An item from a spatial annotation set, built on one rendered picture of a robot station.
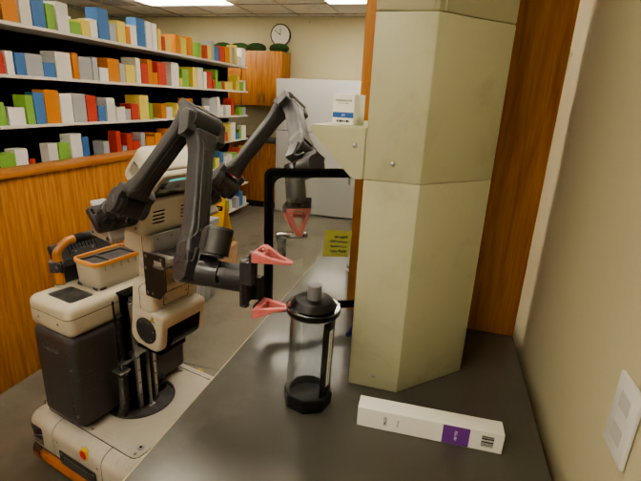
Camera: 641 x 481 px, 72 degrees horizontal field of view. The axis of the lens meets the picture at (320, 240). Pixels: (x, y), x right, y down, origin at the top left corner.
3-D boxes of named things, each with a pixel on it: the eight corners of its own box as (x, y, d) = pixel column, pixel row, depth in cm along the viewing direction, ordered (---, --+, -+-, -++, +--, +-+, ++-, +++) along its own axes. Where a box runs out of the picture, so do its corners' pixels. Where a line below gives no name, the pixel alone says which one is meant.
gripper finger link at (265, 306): (286, 292, 85) (241, 284, 87) (285, 325, 87) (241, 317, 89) (298, 280, 91) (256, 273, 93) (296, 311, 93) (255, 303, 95)
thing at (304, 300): (343, 312, 90) (346, 282, 88) (320, 330, 83) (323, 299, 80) (305, 300, 94) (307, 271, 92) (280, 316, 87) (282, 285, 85)
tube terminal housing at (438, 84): (458, 334, 125) (506, 38, 101) (461, 407, 95) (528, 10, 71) (371, 320, 131) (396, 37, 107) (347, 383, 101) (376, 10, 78)
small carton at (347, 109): (363, 124, 94) (365, 94, 92) (353, 125, 90) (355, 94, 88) (342, 123, 97) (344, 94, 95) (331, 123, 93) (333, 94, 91)
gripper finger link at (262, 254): (287, 258, 83) (241, 251, 85) (286, 293, 85) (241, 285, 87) (299, 247, 89) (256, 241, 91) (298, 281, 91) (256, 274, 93)
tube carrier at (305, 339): (341, 390, 96) (350, 303, 89) (315, 419, 87) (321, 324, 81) (301, 372, 102) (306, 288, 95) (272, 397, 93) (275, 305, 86)
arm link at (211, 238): (204, 282, 102) (171, 275, 96) (215, 233, 103) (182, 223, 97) (235, 285, 93) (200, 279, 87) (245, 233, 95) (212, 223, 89)
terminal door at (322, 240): (368, 305, 128) (380, 169, 116) (263, 313, 121) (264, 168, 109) (367, 304, 129) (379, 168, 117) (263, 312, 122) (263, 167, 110)
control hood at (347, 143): (385, 160, 117) (389, 121, 113) (362, 179, 87) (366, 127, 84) (343, 157, 119) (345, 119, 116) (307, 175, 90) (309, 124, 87)
